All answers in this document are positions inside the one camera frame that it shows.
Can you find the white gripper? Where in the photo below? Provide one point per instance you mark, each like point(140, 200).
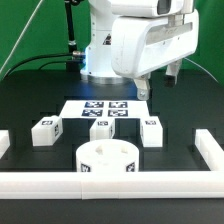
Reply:
point(141, 45)

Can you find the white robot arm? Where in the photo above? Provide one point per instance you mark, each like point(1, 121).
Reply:
point(103, 13)

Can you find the black vertical pole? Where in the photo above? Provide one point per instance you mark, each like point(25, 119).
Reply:
point(72, 46)

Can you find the white marker sheet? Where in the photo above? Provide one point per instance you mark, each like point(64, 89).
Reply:
point(88, 109)

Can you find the white U-shaped fence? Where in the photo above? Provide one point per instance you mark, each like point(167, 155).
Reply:
point(164, 184)

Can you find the thin grey rod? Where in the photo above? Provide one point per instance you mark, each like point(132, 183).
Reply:
point(21, 35)

